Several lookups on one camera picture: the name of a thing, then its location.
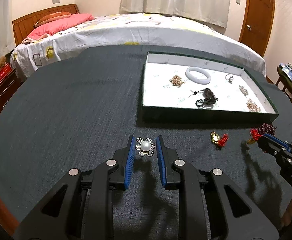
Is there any dark red bead mala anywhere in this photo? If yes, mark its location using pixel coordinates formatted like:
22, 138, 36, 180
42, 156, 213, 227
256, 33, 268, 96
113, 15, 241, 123
257, 123, 276, 136

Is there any long red tassel charm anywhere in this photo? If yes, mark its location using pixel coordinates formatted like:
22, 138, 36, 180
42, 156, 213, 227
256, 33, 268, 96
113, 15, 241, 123
246, 128, 262, 145

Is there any pearl flower brooch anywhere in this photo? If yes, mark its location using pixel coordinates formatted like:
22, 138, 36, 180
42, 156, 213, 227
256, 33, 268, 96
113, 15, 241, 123
135, 138, 156, 157

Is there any small red tassel charm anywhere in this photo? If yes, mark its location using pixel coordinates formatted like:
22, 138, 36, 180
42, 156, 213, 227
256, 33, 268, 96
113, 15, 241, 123
210, 131, 229, 150

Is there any silver crystal tassel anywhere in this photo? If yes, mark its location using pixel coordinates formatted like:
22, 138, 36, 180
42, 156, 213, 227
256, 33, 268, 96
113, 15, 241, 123
239, 86, 249, 96

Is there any silver pearl ring pendant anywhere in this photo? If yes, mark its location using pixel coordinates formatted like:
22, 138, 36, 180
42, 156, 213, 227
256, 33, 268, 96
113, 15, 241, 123
225, 74, 234, 83

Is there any pink bead bracelet pile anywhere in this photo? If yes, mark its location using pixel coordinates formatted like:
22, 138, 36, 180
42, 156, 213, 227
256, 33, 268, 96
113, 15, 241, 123
169, 74, 186, 88

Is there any white jade bangle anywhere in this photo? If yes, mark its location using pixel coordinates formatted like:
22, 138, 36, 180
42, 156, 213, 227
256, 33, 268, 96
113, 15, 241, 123
185, 67, 211, 85

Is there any dark grey table cloth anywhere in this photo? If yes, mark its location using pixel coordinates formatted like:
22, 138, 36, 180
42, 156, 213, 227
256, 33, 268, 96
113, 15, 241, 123
0, 45, 292, 239

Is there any green shallow tray box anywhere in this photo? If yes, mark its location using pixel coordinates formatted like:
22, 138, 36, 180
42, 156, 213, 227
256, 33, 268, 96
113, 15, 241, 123
141, 51, 279, 126

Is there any wooden door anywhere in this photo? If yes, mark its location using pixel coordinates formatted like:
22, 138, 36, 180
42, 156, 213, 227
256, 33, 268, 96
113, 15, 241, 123
239, 0, 275, 57

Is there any bed with white sheet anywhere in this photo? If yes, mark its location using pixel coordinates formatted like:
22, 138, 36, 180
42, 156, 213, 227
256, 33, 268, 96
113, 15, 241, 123
10, 14, 267, 80

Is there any wooden nightstand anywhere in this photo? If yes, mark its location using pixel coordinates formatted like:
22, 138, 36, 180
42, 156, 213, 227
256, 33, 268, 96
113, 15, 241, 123
0, 69, 21, 113

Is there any red box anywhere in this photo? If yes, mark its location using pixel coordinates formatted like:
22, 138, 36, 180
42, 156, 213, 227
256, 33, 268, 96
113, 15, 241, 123
0, 63, 12, 82

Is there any pink pillow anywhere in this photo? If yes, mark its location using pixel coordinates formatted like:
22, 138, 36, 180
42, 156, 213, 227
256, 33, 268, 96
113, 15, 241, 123
22, 14, 95, 44

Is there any orange pillow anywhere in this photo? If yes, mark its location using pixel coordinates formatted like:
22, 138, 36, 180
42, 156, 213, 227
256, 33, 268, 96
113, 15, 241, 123
34, 11, 72, 28

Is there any wooden headboard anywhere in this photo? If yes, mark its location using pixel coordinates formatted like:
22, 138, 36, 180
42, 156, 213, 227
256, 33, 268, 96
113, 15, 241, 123
12, 4, 79, 46

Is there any pink crystal bracelet in tray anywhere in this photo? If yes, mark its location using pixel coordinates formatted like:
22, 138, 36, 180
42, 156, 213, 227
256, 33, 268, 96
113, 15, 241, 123
246, 98, 262, 113

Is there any black cord pendant necklace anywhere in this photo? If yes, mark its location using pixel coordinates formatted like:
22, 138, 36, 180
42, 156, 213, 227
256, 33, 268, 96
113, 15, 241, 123
189, 87, 219, 110

